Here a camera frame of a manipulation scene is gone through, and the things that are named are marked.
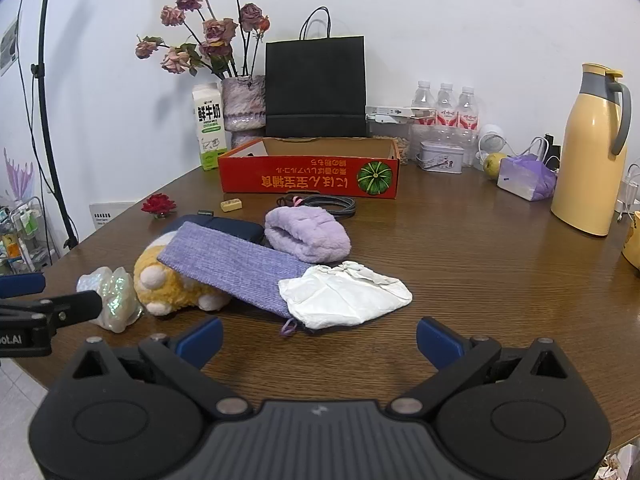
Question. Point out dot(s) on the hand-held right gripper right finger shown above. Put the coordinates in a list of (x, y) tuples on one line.
[(437, 340)]

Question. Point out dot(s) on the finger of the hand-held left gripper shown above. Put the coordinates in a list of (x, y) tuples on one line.
[(75, 305), (20, 285)]

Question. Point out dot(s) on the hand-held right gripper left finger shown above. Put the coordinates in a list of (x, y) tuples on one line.
[(205, 337)]

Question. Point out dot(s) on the iridescent white shell ornament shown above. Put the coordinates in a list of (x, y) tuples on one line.
[(115, 305)]

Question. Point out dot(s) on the yellow plush dog toy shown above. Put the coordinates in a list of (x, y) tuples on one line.
[(165, 305)]

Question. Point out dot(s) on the purple knitted pouch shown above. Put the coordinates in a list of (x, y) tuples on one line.
[(225, 265)]

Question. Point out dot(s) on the navy blue zip pouch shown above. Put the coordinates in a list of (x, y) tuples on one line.
[(245, 230)]

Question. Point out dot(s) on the red rose flower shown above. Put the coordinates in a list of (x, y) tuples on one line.
[(157, 205)]

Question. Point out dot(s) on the small cream tile block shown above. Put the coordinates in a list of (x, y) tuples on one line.
[(231, 205)]

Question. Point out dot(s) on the lilac fluffy headband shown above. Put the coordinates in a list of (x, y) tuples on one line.
[(305, 235)]

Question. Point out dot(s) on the red cardboard box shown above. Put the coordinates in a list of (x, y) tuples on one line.
[(300, 180)]

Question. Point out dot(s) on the purple coral decoration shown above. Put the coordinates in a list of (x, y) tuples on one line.
[(20, 180)]

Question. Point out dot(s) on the purple plastic package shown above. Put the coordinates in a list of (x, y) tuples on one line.
[(525, 180)]

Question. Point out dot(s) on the green apple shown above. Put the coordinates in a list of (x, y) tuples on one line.
[(492, 166)]

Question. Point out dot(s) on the clear grain container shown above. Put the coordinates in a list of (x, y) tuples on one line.
[(405, 147)]

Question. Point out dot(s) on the white mini fan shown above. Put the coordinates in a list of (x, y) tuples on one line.
[(492, 137)]

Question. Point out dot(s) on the white green milk carton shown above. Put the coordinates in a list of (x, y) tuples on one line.
[(209, 125)]

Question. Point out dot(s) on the black light stand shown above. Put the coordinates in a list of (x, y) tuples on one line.
[(35, 71)]

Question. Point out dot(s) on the yellow cup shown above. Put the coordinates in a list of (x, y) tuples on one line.
[(634, 245)]

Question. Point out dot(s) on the black charger stand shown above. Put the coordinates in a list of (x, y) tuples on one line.
[(551, 142)]

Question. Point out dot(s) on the yellow thermos jug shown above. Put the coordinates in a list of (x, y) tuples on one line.
[(585, 160)]

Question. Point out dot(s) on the flat white printed box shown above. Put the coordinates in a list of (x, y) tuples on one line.
[(390, 110)]

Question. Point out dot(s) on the pink textured vase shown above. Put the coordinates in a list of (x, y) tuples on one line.
[(242, 105)]

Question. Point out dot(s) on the clear water bottle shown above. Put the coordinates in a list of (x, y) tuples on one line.
[(467, 105), (424, 97), (446, 102)]

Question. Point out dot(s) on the black paper bag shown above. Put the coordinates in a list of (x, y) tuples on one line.
[(315, 85)]

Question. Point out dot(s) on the dried rose bouquet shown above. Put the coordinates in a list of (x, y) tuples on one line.
[(217, 30)]

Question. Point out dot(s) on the wall poster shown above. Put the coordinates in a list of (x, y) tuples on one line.
[(9, 45)]

